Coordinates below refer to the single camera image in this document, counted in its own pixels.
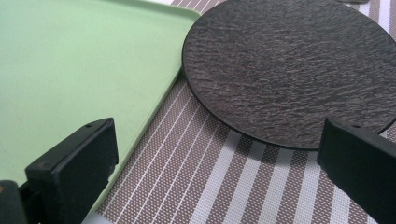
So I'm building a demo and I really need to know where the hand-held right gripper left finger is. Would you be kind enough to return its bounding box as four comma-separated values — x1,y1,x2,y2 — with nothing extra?
24,117,120,224

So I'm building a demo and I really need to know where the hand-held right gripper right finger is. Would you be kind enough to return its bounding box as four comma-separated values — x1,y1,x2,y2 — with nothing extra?
317,117,396,224

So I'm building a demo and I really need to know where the brown white striped placemat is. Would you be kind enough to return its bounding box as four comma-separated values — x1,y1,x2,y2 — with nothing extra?
96,0,396,224

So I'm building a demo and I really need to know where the light green plastic tray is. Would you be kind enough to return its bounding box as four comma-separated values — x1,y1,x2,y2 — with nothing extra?
0,0,202,216

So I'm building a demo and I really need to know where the dark round textured plate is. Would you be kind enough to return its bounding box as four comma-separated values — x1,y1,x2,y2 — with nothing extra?
181,0,396,152

